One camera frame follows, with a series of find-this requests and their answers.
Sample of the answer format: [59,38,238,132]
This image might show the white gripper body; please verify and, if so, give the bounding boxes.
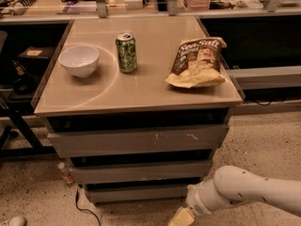
[186,180,233,217]

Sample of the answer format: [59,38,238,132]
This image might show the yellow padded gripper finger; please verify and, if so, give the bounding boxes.
[167,207,195,226]

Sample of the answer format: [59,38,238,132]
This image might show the grey bottom drawer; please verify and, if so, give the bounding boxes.
[86,184,192,203]

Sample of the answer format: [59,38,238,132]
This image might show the grey drawer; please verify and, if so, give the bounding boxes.
[48,124,229,157]
[86,184,192,203]
[71,160,212,184]

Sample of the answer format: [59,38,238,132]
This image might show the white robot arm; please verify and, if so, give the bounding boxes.
[167,166,301,226]

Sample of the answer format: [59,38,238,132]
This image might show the grey middle drawer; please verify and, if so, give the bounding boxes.
[71,160,212,184]

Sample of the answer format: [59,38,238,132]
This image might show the grey top drawer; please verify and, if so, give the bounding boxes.
[48,124,229,157]

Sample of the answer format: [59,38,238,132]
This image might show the grey drawer cabinet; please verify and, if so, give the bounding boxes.
[35,17,242,191]

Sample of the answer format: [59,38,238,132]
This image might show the small clear bottle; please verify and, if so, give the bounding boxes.
[57,162,74,186]

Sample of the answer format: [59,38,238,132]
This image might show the sea salt chips bag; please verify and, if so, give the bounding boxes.
[166,37,227,89]

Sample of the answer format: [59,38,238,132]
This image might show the white object on floor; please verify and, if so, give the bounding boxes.
[0,216,26,226]

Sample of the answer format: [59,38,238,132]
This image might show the green soda can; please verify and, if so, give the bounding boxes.
[115,32,136,73]

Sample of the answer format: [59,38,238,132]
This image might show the white ceramic bowl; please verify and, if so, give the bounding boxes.
[58,45,100,78]

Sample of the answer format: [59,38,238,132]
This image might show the dark bottle under bench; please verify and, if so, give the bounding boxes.
[12,60,37,94]

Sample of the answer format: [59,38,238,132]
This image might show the dark box on shelf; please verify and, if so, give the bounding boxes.
[19,46,55,59]

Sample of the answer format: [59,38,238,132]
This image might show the black floor cable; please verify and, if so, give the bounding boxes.
[74,186,103,226]

